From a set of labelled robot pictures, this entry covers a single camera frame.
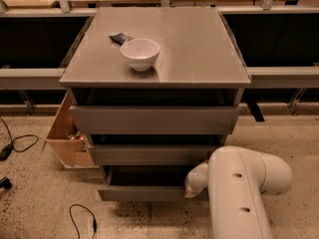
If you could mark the grey drawer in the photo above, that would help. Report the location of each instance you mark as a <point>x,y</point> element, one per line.
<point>150,154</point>
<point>155,120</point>
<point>147,183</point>

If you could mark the grey bottom drawer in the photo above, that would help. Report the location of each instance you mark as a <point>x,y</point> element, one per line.
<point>147,183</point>

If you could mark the grey top drawer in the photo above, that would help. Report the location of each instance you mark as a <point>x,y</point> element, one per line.
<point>155,120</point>

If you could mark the grey middle drawer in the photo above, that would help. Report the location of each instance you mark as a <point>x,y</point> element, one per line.
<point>150,154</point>

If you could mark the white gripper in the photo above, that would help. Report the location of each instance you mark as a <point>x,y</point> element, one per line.
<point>196,179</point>

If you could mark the grey drawer cabinet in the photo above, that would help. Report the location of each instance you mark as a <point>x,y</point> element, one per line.
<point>197,66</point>

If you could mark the white ceramic bowl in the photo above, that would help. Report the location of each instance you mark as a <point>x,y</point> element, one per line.
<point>140,53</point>

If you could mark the wooden box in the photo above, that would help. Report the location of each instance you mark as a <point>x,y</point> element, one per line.
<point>70,146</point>

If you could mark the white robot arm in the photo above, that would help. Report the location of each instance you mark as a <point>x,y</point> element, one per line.
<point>236,179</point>

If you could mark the black object left edge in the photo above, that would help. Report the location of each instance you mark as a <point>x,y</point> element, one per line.
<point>5,183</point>

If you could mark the dark blue snack packet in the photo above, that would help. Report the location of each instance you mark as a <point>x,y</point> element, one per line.
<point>120,38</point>

